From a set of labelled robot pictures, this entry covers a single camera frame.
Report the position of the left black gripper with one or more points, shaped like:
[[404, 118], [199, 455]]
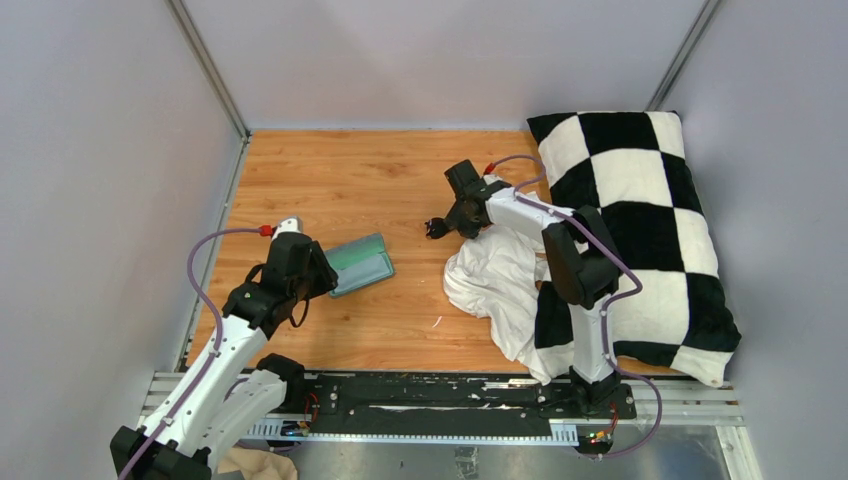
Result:
[[326, 275]]

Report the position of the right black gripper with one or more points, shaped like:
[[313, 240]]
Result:
[[470, 231]]

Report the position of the black round sunglasses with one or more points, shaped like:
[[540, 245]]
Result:
[[436, 228]]

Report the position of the light blue cleaning cloth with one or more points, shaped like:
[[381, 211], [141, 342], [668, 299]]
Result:
[[362, 274]]

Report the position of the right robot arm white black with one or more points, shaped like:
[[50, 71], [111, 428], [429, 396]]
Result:
[[581, 258]]

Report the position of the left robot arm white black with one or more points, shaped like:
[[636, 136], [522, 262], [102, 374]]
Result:
[[209, 410]]

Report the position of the white crumpled cloth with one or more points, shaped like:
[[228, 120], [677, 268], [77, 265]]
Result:
[[495, 274]]

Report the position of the black white checkered pillow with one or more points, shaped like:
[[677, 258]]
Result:
[[631, 167]]

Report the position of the beige crumpled cloth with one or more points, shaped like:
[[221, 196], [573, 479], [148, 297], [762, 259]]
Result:
[[257, 465]]

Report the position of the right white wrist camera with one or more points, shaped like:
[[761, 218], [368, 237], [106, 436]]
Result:
[[495, 179]]

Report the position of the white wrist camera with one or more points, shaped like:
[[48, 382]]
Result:
[[292, 224], [495, 179]]

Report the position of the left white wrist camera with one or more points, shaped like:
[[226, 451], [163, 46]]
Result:
[[292, 224]]

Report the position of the black metal base rail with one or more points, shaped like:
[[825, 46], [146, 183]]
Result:
[[478, 409]]

